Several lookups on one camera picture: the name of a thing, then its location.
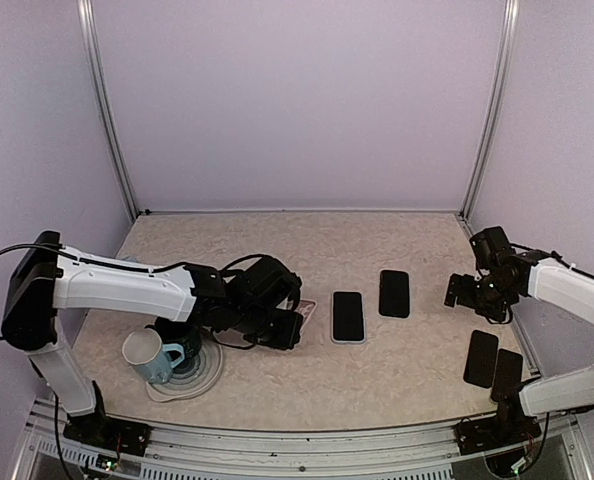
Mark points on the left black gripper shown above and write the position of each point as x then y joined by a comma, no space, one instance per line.
288,337

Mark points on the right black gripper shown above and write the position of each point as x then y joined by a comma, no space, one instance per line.
497,311

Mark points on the white-edged black smartphone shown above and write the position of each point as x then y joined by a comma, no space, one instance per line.
394,294

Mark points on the lavender phone case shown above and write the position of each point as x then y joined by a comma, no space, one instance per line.
349,342

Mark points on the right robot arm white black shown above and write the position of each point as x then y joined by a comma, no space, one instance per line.
509,272

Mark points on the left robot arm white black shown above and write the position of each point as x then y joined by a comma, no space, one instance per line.
52,277

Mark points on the dark green mug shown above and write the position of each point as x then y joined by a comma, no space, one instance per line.
179,333

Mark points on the grey collapsible silicone bowl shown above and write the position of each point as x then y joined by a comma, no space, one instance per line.
195,379

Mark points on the light blue mug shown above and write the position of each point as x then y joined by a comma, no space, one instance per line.
151,358

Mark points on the right aluminium frame post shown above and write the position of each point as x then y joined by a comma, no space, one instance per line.
494,108

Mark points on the aluminium frame post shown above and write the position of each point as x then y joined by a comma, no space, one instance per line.
494,108
93,53

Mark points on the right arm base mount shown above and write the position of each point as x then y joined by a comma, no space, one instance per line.
508,426

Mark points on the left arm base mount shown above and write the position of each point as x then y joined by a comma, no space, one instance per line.
108,433

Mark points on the left aluminium frame post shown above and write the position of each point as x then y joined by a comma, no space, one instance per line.
93,53

